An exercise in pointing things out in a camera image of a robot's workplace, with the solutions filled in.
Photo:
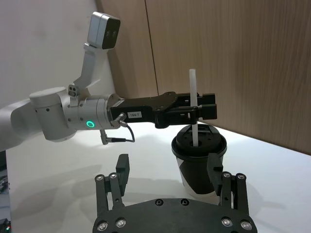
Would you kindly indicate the black plastic cup lid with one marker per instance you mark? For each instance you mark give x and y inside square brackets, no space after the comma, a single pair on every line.
[187,143]

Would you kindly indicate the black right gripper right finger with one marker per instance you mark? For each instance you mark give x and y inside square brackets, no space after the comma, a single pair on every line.
[215,167]

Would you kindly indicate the white and black paper cup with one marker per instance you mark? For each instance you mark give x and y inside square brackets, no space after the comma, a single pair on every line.
[194,177]

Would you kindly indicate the white drinking straw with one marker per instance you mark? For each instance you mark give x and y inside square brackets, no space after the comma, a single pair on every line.
[193,92]

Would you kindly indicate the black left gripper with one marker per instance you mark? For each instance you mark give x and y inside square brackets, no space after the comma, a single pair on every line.
[143,109]

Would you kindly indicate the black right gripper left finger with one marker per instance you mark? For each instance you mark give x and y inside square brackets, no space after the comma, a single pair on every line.
[121,170]

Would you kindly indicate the black device with indicator lights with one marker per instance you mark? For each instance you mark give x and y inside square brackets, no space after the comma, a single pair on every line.
[4,227]

